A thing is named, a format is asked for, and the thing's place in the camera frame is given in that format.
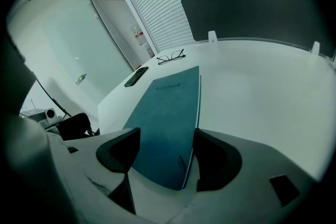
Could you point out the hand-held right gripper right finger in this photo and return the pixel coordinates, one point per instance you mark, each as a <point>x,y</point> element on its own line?
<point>252,165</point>

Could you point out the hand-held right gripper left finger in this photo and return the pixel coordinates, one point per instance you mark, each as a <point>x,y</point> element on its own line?
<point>86,165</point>

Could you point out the teal notebook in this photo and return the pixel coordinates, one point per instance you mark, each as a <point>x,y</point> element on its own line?
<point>168,123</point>

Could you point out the black office chair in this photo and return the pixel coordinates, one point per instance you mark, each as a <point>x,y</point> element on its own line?
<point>74,126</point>

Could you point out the white projector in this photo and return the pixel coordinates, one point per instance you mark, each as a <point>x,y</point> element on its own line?
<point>42,115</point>

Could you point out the black smartphone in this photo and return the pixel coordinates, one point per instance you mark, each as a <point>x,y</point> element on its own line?
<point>136,76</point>

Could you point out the frosted glass door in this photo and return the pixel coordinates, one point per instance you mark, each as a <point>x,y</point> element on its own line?
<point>78,42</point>

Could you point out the black-framed eyeglasses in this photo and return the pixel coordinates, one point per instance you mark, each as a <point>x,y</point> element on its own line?
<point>172,56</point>

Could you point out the dark grey desk partition panel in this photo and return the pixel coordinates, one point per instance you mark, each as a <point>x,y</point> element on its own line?
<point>257,10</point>

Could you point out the white partition bracket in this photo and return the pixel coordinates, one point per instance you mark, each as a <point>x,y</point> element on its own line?
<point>315,49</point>
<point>212,36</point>

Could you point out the red and white wall sign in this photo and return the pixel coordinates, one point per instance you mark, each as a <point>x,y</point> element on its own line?
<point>138,34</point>

